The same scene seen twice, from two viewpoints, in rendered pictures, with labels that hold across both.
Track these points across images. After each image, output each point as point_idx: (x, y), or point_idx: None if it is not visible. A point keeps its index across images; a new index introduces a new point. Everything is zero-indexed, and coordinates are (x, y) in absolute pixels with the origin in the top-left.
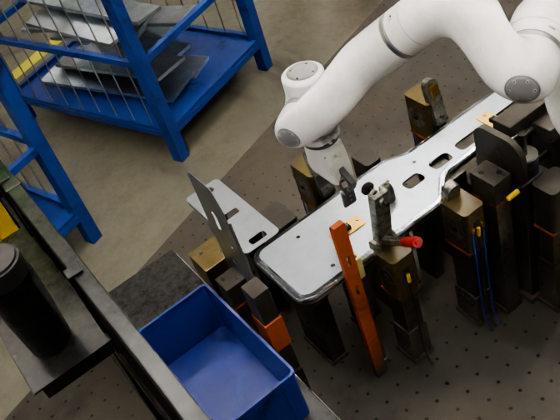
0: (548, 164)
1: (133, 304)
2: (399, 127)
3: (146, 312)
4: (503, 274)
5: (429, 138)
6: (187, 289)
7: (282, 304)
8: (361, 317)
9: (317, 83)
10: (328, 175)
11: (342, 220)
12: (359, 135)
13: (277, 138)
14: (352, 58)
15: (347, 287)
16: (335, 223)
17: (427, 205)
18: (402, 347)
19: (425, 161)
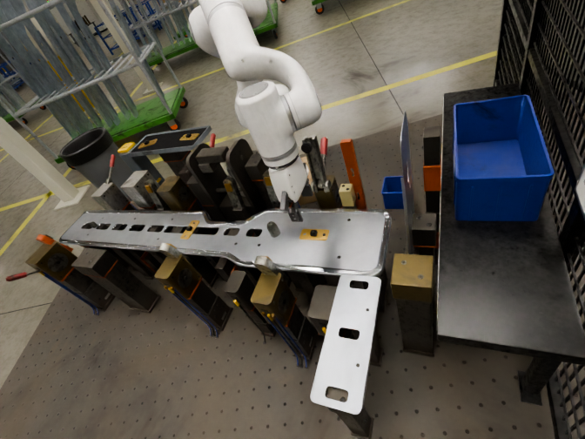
0: (221, 196)
1: (528, 305)
2: (151, 399)
3: (519, 283)
4: None
5: (210, 252)
6: (459, 272)
7: None
8: None
9: (277, 51)
10: (304, 173)
11: (307, 242)
12: (159, 435)
13: (320, 111)
14: (252, 37)
15: (362, 191)
16: (345, 141)
17: (272, 212)
18: None
19: (233, 238)
